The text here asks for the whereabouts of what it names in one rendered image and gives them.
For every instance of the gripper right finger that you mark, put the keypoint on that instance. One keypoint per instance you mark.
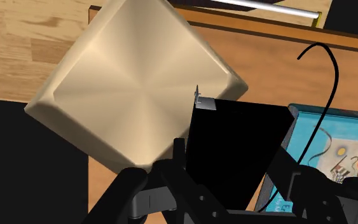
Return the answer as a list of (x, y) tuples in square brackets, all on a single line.
[(318, 189)]

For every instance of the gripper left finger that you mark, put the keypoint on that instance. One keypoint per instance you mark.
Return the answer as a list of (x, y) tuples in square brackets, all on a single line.
[(126, 192)]

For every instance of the blue book with abstract art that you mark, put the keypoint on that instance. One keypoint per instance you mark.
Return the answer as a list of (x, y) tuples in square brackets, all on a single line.
[(346, 136)]

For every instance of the black box with silver clip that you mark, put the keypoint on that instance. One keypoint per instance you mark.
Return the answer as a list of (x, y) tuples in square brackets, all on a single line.
[(231, 149)]

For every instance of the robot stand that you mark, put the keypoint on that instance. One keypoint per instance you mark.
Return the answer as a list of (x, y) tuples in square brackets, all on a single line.
[(30, 161)]

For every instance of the beige square plate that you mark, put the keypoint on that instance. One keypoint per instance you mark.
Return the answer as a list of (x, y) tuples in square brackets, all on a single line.
[(135, 86)]

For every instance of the brown wooden table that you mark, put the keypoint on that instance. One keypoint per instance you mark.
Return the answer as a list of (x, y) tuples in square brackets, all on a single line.
[(274, 68)]

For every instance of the white bar with yellow brackets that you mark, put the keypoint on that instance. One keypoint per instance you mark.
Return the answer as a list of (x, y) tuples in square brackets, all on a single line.
[(268, 6)]

